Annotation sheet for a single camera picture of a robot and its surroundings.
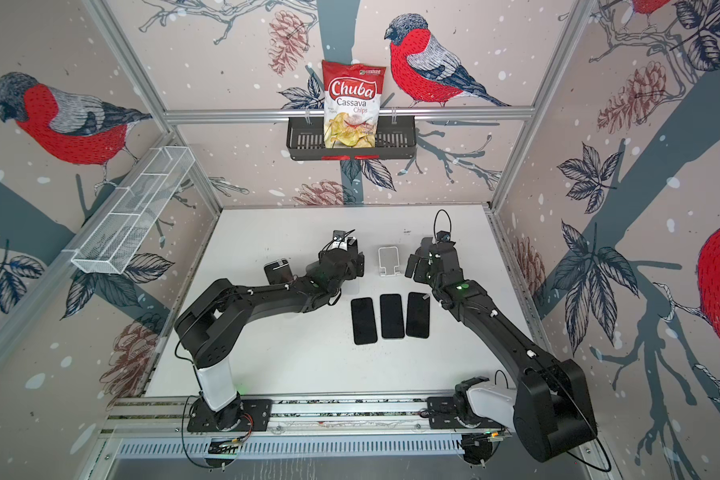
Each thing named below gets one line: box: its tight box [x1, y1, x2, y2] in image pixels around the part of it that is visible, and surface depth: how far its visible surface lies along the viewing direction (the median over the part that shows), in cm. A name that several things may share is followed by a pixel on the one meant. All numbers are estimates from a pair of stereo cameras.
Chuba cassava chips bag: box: [322, 60, 386, 149], surface depth 86 cm
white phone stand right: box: [378, 246, 399, 277], surface depth 97 cm
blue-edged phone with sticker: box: [264, 258, 293, 285], surface depth 87 cm
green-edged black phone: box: [380, 294, 405, 339], surface depth 95 cm
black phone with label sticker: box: [406, 292, 431, 338], surface depth 95 cm
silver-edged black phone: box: [351, 297, 377, 345], surface depth 92 cm
